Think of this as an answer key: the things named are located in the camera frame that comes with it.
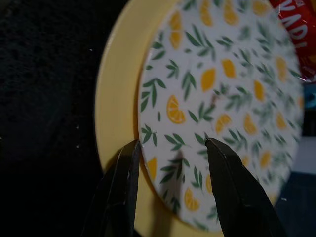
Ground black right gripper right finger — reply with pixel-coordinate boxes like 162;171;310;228
204;137;284;237

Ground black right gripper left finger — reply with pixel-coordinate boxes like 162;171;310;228
82;139;143;237

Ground yellow lemon print plate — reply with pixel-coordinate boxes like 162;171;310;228
94;0;308;235

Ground red plastic packet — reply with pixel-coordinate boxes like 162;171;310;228
268;0;316;82

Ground blue plastic item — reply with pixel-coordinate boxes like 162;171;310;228
303;82;316;135

